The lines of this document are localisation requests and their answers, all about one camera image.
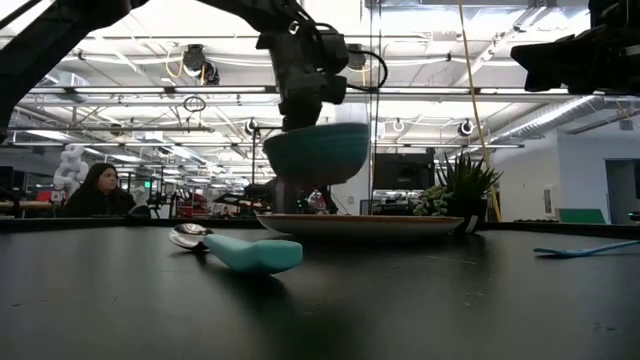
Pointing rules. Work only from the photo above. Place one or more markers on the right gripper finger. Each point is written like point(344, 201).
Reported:
point(545, 65)

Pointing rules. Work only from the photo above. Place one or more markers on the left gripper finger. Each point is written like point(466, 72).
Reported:
point(302, 117)
point(287, 197)

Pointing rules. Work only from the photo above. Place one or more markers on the teal bowl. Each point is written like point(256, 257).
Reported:
point(320, 155)

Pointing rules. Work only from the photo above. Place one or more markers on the orange round plate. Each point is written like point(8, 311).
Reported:
point(360, 225)

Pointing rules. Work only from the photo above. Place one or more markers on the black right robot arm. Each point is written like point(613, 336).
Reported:
point(615, 10)

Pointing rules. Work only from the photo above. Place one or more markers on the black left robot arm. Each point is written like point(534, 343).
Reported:
point(45, 45)

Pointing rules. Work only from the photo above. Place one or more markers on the black monitor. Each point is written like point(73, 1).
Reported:
point(404, 172)

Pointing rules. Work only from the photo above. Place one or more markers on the small potted succulent plant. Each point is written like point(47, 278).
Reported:
point(465, 185)

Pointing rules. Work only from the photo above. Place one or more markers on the green board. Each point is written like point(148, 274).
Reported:
point(582, 216)

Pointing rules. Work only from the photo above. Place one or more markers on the person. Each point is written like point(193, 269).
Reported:
point(100, 200)

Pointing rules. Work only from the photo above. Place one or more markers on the white bulbous column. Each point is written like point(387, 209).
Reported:
point(71, 167)

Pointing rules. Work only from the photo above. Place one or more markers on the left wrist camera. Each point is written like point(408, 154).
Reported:
point(335, 52)

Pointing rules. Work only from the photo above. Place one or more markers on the silver ventilation duct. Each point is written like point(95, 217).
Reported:
point(545, 119)

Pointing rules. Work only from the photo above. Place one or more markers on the black metal frame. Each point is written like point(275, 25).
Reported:
point(75, 224)

